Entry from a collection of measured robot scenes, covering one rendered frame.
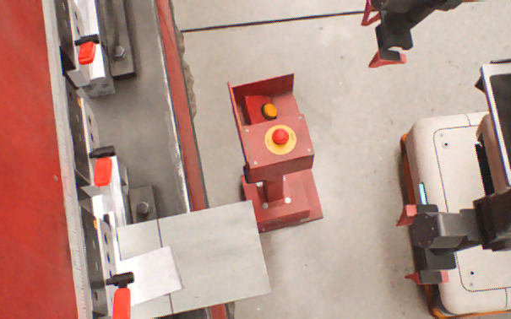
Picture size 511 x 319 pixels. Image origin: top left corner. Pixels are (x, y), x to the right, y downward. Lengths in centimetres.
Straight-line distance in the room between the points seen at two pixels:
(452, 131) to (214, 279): 112
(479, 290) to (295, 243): 62
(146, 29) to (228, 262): 61
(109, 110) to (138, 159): 14
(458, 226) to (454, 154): 106
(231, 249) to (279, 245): 102
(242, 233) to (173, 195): 23
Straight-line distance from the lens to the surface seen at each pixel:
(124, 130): 146
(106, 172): 97
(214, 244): 123
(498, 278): 205
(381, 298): 224
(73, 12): 117
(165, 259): 124
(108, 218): 129
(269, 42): 249
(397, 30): 129
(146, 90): 148
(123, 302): 94
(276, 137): 148
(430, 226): 105
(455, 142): 211
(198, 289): 122
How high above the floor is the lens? 221
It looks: 72 degrees down
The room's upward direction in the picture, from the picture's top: 7 degrees counter-clockwise
